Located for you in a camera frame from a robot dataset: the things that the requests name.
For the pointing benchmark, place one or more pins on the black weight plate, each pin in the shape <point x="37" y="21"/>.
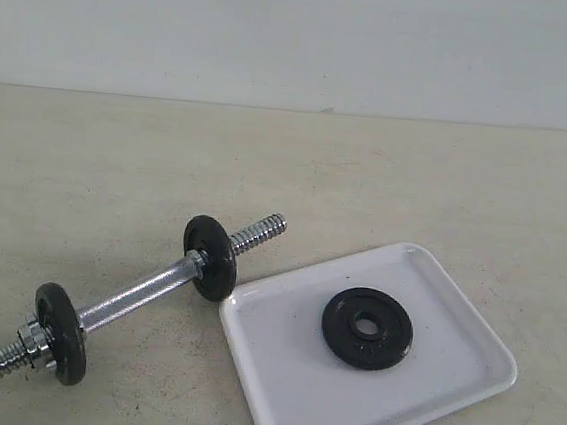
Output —
<point x="218" y="276"/>
<point x="386" y="340"/>

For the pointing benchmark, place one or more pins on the chrome threaded dumbbell bar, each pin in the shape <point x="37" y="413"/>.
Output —
<point x="150" y="288"/>

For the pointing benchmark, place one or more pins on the white rectangular tray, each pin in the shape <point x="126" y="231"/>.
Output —
<point x="449" y="357"/>

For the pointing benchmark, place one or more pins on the black weight plate far end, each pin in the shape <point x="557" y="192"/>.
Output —
<point x="56" y="313"/>

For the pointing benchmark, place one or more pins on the chrome star collar nut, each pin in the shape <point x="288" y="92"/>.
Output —
<point x="37" y="342"/>

